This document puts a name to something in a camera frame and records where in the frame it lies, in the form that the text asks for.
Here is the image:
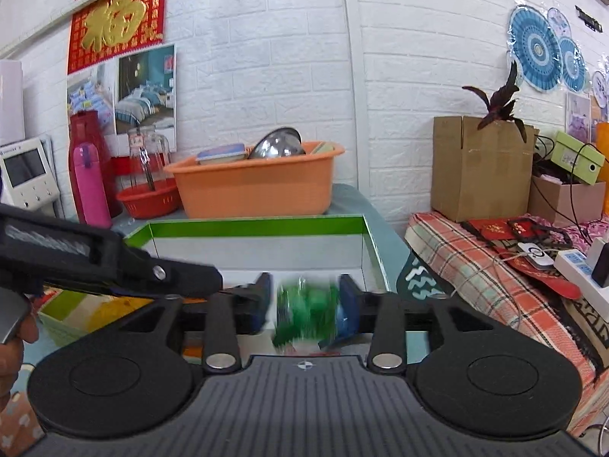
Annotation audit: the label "small brown cardboard box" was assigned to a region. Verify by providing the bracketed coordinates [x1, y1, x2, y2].
[528, 174, 606, 228]

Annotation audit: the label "white device with screen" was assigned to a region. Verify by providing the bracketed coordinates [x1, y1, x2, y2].
[0, 137, 62, 210]

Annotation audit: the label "small pale paper fan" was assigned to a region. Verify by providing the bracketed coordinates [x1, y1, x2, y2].
[547, 8, 572, 39]

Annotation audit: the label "red thermos jug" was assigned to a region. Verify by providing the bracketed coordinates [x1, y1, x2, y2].
[69, 110, 123, 220]

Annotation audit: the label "green shoe box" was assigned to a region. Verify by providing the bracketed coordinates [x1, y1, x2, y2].
[551, 132, 606, 185]

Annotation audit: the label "red gold wall hanging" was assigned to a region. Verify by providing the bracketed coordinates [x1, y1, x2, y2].
[67, 0, 169, 75]

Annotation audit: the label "blue lidded container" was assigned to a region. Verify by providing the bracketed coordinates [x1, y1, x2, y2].
[196, 144, 249, 165]

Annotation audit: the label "black power adapter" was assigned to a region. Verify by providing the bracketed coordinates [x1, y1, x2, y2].
[591, 240, 609, 289]

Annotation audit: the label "red plastic basket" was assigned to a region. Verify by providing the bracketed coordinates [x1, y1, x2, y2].
[116, 178, 182, 220]

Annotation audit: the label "teal tablecloth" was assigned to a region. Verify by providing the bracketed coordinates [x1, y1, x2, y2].
[19, 183, 458, 382]

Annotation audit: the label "plaid cloth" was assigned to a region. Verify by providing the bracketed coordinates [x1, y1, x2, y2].
[404, 212, 609, 439]

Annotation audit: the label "light green plastic basket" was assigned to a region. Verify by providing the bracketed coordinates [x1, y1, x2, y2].
[38, 289, 153, 348]

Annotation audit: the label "medium blue paper fan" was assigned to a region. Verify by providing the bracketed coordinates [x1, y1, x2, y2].
[558, 35, 588, 93]

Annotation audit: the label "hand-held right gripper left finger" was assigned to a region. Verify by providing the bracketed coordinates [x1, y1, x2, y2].
[116, 271, 274, 374]

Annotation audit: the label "bedroom picture poster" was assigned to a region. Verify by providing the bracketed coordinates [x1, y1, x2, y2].
[67, 44, 177, 150]

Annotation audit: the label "large blue paper fan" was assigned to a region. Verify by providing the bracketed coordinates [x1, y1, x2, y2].
[507, 4, 562, 92]

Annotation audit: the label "tall brown cardboard box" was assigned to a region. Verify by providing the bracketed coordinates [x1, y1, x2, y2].
[431, 115, 540, 223]

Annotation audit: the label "green snack packet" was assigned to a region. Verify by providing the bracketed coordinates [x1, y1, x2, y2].
[271, 276, 341, 350]

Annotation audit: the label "orange bag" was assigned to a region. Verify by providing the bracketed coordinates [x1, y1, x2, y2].
[595, 122, 609, 201]

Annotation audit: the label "dark purple plant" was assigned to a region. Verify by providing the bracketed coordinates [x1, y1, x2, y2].
[462, 60, 528, 144]

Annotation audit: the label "green cardboard box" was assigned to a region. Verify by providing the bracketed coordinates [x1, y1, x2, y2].
[124, 216, 392, 296]

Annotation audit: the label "pink water bottle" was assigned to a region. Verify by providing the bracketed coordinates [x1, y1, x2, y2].
[71, 143, 112, 228]

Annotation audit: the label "metal bowl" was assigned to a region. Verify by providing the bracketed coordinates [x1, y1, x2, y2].
[248, 127, 306, 160]

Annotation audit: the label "black wall hook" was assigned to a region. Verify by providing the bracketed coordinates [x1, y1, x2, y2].
[576, 6, 604, 33]

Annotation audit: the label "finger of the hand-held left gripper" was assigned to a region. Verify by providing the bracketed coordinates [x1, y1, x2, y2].
[152, 259, 224, 297]

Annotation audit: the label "black cable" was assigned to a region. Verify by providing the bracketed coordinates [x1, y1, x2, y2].
[535, 134, 600, 239]

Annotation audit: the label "person's left hand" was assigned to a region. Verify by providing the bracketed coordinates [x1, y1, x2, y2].
[0, 315, 40, 410]

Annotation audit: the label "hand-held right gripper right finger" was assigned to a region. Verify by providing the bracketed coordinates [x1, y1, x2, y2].
[338, 273, 496, 374]

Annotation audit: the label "orange plastic basin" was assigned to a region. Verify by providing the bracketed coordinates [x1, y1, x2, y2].
[163, 141, 346, 220]

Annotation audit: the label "glass pitcher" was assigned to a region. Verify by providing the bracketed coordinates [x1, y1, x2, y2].
[128, 126, 171, 191]

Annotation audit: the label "red envelopes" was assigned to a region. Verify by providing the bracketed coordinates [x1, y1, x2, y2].
[461, 218, 529, 253]

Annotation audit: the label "white power strip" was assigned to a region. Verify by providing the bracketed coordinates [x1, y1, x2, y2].
[554, 238, 609, 300]

